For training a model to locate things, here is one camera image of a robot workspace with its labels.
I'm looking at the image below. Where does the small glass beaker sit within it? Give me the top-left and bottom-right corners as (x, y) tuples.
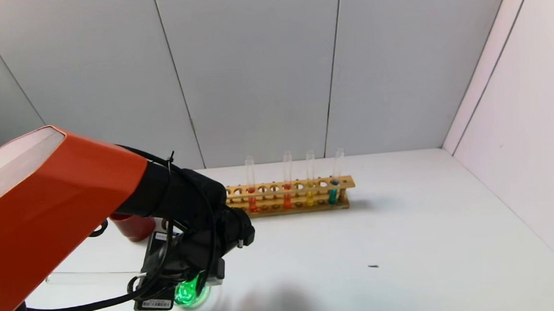
(171, 271), (213, 311)

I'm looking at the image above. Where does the dark red plastic cup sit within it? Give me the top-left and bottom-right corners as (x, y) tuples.
(109, 211), (157, 244)

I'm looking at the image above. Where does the orange pigment glass test tube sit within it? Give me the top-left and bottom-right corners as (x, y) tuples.
(244, 155), (258, 214)
(280, 150), (296, 210)

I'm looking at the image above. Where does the yellow pigment glass test tube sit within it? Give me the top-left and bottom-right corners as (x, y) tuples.
(303, 149), (318, 207)
(45, 266), (144, 289)

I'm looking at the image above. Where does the teal pigment glass test tube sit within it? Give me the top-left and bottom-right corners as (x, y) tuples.
(324, 147), (348, 205)

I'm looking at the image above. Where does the wooden test tube rack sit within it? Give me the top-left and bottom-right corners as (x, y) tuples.
(223, 175), (357, 220)

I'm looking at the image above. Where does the thick black cable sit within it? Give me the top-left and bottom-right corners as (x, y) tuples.
(23, 270), (176, 311)

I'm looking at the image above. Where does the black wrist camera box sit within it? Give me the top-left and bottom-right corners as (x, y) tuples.
(129, 229), (177, 311)

